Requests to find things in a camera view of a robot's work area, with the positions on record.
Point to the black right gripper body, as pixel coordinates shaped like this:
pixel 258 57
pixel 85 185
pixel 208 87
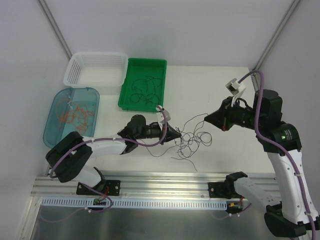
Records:
pixel 227 115

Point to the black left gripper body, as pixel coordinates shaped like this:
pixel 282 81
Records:
pixel 164 132

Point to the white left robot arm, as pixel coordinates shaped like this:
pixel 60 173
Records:
pixel 68 159

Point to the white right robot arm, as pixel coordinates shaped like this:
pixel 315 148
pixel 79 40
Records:
pixel 294 214

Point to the green plastic tray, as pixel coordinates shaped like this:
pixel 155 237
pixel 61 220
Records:
pixel 144 85

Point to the teal transparent plastic bin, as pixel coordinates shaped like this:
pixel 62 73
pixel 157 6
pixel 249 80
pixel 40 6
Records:
pixel 72 110

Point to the white perforated plastic basket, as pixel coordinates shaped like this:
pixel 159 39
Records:
pixel 96 70

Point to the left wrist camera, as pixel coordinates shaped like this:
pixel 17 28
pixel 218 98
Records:
pixel 162 115

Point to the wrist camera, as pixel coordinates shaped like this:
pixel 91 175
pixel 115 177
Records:
pixel 236 89
pixel 162 115

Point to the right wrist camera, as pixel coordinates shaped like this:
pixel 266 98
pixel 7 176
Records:
pixel 236 89

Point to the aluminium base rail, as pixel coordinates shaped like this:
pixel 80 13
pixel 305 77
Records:
pixel 139 185

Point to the white slotted cable duct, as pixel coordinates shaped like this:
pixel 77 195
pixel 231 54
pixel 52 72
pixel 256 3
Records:
pixel 132 203

